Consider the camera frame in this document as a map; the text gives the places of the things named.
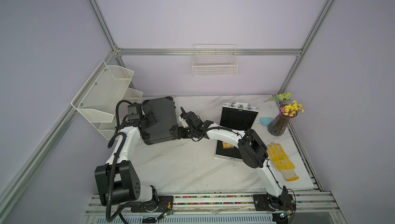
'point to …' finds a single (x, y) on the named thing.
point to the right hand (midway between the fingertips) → (177, 136)
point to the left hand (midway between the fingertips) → (151, 121)
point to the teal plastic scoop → (266, 121)
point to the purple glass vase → (278, 124)
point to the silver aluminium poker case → (237, 115)
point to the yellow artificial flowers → (291, 108)
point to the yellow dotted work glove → (281, 162)
